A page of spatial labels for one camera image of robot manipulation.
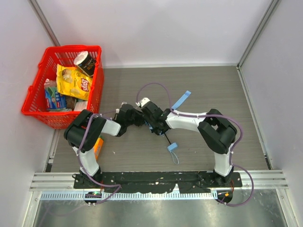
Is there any light blue folding umbrella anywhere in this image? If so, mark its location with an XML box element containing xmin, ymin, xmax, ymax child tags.
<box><xmin>140</xmin><ymin>91</ymin><xmax>193</xmax><ymax>165</ymax></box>

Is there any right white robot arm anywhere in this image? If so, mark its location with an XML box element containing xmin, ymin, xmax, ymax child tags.
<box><xmin>136</xmin><ymin>98</ymin><xmax>237</xmax><ymax>186</ymax></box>

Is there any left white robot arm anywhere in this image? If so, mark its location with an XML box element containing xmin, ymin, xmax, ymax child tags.
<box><xmin>64</xmin><ymin>104</ymin><xmax>145</xmax><ymax>188</ymax></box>

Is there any orange yellow sponge box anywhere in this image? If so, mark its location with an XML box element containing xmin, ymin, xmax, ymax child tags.
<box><xmin>94</xmin><ymin>137</ymin><xmax>104</xmax><ymax>160</ymax></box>

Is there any white small box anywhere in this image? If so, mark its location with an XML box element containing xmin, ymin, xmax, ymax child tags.
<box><xmin>73</xmin><ymin>101</ymin><xmax>88</xmax><ymax>112</ymax></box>

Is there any brown snack package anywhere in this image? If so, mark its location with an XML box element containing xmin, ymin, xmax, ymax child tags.
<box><xmin>65</xmin><ymin>96</ymin><xmax>77</xmax><ymax>110</ymax></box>

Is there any yellow Lays chip bag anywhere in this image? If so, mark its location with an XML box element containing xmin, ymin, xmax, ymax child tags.
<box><xmin>56</xmin><ymin>64</ymin><xmax>93</xmax><ymax>101</ymax></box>

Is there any black cylindrical snack can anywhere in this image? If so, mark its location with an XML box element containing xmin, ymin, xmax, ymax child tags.
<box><xmin>73</xmin><ymin>51</ymin><xmax>96</xmax><ymax>77</ymax></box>

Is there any blue green sponge pack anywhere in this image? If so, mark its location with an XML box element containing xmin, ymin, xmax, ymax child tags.
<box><xmin>44</xmin><ymin>79</ymin><xmax>66</xmax><ymax>111</ymax></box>

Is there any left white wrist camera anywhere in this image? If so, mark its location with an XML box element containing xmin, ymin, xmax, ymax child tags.
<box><xmin>116</xmin><ymin>102</ymin><xmax>127</xmax><ymax>114</ymax></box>

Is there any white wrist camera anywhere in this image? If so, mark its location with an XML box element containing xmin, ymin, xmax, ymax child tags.
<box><xmin>116</xmin><ymin>102</ymin><xmax>127</xmax><ymax>114</ymax></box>
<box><xmin>135</xmin><ymin>97</ymin><xmax>150</xmax><ymax>108</ymax></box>

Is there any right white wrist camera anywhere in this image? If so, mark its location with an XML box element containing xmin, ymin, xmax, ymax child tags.
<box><xmin>135</xmin><ymin>97</ymin><xmax>150</xmax><ymax>108</ymax></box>

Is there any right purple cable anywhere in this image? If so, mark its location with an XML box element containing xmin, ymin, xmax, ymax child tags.
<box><xmin>136</xmin><ymin>82</ymin><xmax>255</xmax><ymax>209</ymax></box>

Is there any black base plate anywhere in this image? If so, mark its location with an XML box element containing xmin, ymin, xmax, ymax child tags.
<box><xmin>72</xmin><ymin>171</ymin><xmax>242</xmax><ymax>194</ymax></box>

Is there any white slotted cable duct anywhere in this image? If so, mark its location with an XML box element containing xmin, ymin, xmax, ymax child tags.
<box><xmin>40</xmin><ymin>191</ymin><xmax>217</xmax><ymax>201</ymax></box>

